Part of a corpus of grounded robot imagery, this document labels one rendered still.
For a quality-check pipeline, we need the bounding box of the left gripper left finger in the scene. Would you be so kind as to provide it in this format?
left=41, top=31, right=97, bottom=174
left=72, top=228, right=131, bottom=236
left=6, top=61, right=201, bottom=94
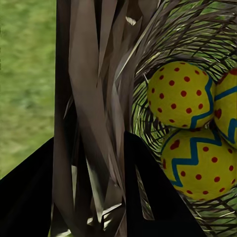
left=0, top=137, right=54, bottom=237

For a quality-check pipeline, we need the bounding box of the wicker basket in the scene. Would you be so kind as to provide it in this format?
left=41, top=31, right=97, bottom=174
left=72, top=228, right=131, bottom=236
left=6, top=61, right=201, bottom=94
left=50, top=0, right=237, bottom=237

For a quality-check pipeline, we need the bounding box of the easter egg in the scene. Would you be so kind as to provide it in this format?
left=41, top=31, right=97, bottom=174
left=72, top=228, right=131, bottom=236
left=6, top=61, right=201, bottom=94
left=160, top=127, right=237, bottom=200
left=146, top=62, right=217, bottom=130
left=213, top=68, right=237, bottom=150

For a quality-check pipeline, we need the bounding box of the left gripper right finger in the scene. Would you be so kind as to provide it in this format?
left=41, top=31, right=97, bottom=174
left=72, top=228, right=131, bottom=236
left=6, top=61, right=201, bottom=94
left=123, top=131, right=209, bottom=237

